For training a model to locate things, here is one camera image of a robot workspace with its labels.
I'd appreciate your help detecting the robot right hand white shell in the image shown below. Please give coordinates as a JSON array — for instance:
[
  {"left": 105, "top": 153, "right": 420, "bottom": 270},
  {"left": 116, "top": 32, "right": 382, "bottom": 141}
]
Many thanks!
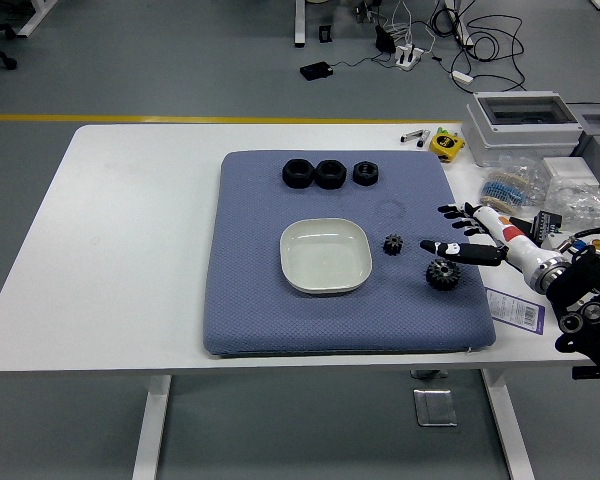
[{"left": 419, "top": 201, "right": 556, "bottom": 281}]

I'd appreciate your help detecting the metal floor plate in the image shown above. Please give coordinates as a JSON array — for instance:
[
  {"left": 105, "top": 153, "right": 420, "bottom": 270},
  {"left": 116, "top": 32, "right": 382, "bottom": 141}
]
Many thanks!
[{"left": 412, "top": 388, "right": 458, "bottom": 427}]

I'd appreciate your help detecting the three-button grey control box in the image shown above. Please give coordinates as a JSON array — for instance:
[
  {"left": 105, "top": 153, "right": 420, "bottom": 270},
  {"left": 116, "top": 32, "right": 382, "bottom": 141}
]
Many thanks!
[{"left": 549, "top": 232, "right": 600, "bottom": 264}]

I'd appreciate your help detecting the white square dish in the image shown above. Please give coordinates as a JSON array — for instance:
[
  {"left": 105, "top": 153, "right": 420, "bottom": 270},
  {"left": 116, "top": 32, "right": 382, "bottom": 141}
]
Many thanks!
[{"left": 278, "top": 217, "right": 373, "bottom": 295}]

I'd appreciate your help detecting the bag of resistors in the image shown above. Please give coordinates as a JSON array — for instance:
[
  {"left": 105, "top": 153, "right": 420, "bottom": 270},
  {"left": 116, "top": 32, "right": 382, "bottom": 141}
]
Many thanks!
[{"left": 479, "top": 167, "right": 549, "bottom": 209}]

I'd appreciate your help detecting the blue-grey padded mat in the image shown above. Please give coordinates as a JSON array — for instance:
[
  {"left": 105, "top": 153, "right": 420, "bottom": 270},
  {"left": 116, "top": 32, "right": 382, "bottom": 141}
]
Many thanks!
[{"left": 202, "top": 149, "right": 497, "bottom": 357}]

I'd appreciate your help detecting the large dark metal gear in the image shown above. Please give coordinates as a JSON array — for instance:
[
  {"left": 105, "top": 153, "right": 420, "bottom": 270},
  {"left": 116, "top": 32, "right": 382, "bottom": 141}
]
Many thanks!
[{"left": 424, "top": 258, "right": 464, "bottom": 291}]

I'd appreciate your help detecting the grey metal stand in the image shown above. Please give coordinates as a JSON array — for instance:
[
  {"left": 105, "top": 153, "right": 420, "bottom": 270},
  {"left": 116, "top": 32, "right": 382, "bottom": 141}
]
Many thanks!
[{"left": 354, "top": 0, "right": 381, "bottom": 24}]

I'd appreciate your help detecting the white power strip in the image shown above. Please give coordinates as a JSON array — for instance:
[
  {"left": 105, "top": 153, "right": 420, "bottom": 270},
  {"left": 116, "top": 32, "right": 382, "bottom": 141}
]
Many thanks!
[{"left": 394, "top": 43, "right": 426, "bottom": 71}]

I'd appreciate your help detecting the small black hex nut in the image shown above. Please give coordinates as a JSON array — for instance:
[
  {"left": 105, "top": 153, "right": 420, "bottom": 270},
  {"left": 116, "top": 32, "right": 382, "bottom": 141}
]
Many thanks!
[{"left": 352, "top": 159, "right": 380, "bottom": 186}]

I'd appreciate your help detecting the black charger block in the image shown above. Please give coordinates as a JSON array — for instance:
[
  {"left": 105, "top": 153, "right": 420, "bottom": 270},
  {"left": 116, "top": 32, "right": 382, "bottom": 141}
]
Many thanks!
[{"left": 374, "top": 24, "right": 397, "bottom": 54}]

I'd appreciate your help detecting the white table leg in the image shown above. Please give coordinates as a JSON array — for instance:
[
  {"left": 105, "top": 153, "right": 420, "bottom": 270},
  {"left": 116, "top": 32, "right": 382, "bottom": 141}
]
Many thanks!
[
  {"left": 132, "top": 373, "right": 172, "bottom": 480},
  {"left": 481, "top": 368, "right": 536, "bottom": 480}
]

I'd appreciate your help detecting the white desk leg with cables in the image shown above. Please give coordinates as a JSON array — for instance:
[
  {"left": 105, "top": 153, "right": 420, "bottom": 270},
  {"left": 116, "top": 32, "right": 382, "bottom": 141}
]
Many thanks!
[{"left": 442, "top": 0, "right": 476, "bottom": 50}]

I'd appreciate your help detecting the small white box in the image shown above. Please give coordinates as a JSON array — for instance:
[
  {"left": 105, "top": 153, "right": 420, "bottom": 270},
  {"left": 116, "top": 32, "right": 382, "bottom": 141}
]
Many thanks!
[{"left": 542, "top": 156, "right": 597, "bottom": 190}]

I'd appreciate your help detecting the small black circuit board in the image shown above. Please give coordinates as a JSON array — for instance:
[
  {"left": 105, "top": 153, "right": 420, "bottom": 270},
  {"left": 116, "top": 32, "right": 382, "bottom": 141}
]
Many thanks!
[{"left": 529, "top": 210, "right": 565, "bottom": 246}]

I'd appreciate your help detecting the black cable tangle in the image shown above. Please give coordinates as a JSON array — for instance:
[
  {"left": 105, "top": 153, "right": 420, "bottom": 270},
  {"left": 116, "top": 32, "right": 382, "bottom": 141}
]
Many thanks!
[{"left": 432, "top": 0, "right": 529, "bottom": 94}]

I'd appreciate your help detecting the yellow tape measure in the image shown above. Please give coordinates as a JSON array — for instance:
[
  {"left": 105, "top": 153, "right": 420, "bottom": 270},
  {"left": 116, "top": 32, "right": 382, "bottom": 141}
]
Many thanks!
[{"left": 428, "top": 127, "right": 467, "bottom": 162}]

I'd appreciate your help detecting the black power adapter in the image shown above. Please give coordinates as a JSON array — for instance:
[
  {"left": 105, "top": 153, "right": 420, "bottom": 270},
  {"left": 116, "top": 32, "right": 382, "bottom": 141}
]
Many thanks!
[{"left": 299, "top": 61, "right": 335, "bottom": 81}]

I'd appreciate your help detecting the grey enclosure with clear lid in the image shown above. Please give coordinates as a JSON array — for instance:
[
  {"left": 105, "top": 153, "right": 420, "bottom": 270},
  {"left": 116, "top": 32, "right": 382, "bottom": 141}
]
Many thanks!
[{"left": 462, "top": 90, "right": 586, "bottom": 169}]

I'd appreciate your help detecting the clear plastic bag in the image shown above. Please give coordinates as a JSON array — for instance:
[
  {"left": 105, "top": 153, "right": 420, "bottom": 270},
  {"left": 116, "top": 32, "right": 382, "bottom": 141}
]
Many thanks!
[{"left": 544, "top": 177, "right": 600, "bottom": 230}]

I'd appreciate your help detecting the large black hex nut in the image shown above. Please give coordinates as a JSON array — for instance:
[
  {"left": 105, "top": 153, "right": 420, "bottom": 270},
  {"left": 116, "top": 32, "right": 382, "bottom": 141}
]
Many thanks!
[
  {"left": 281, "top": 158, "right": 315, "bottom": 190},
  {"left": 313, "top": 158, "right": 347, "bottom": 190}
]

